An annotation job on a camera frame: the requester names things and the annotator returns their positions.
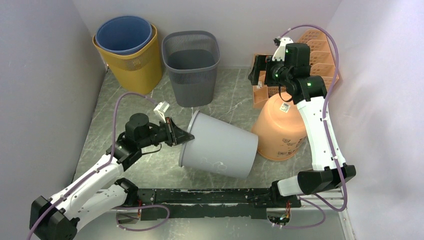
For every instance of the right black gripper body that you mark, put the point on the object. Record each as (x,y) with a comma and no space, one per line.
(275,73)

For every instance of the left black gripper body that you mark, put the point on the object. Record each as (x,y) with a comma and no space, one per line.
(166,131)

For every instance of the grey smooth plastic bin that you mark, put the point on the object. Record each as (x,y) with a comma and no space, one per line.
(218,147)

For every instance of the orange plastic bin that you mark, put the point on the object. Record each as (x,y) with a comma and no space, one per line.
(280,129)

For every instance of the grey mesh waste basket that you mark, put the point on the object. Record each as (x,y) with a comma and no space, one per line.
(191,59)

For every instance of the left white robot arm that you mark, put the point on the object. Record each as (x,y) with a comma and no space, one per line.
(99,189)

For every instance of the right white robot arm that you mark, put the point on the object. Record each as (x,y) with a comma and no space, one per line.
(309,95)

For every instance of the orange plastic file rack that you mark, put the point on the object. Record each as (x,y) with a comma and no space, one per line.
(321,63)

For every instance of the yellow plastic bin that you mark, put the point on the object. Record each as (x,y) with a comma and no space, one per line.
(139,72)

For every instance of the blue plastic bin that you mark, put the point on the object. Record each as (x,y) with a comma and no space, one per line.
(124,35)

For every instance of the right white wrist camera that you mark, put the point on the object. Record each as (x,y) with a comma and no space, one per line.
(281,42)

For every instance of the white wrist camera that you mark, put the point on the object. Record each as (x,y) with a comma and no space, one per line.
(161,109)
(281,42)

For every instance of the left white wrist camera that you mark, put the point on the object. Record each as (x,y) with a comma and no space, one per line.
(161,109)

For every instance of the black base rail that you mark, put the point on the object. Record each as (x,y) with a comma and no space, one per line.
(211,202)

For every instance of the aluminium frame rail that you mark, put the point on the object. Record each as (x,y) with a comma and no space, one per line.
(334,197)

